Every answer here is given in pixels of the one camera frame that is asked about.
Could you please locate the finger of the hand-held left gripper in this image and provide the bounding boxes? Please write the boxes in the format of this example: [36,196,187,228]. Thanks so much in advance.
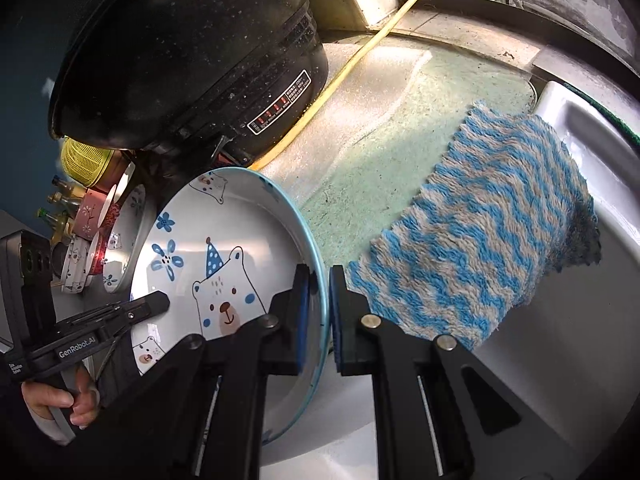
[52,290,171,333]

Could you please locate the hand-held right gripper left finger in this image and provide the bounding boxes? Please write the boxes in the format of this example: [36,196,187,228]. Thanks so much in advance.
[144,264,313,480]

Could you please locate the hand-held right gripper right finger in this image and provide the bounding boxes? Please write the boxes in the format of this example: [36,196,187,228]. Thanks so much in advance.
[329,265,591,480]

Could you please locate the large bear print plate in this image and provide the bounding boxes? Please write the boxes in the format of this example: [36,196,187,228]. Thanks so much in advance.
[129,167,331,448]

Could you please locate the person's left hand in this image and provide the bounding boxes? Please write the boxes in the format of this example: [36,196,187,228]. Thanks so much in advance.
[22,364,101,428]

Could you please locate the small bear print plate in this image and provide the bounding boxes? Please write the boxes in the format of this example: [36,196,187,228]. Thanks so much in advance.
[102,234,143,295]

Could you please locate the bear print bowl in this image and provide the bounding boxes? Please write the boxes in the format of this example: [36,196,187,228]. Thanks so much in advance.
[60,235,101,293]

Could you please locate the green cap glass bottle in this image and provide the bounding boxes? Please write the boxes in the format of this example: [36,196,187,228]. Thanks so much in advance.
[36,207,71,228]

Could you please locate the small flower print plate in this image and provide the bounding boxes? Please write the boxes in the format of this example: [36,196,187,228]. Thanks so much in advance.
[119,183,147,261]

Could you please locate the amber liquid bottle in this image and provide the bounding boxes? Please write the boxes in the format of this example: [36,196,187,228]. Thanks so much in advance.
[47,192,83,211]

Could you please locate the pink flower bowl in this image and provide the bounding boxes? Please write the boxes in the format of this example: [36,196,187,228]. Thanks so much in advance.
[72,185,117,238]

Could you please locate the brown cap glass bottle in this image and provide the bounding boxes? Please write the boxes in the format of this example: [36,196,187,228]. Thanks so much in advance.
[51,175,90,198]

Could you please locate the copper coloured bowl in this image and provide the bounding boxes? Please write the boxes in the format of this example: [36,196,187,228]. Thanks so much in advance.
[94,152,128,193]

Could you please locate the yellow plastic basket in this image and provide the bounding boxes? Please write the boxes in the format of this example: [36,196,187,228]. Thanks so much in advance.
[60,137,113,188]

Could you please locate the blue grey zigzag cloth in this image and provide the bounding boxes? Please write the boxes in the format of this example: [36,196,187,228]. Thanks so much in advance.
[345,101,601,353]

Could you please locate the white sink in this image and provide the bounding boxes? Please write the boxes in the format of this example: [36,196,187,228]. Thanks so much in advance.
[465,80,640,480]

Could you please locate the green scrub pad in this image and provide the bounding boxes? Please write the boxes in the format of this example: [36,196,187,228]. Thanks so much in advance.
[575,87,640,147]

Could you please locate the yellow cable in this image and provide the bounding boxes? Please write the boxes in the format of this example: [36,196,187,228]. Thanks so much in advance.
[250,0,453,171]

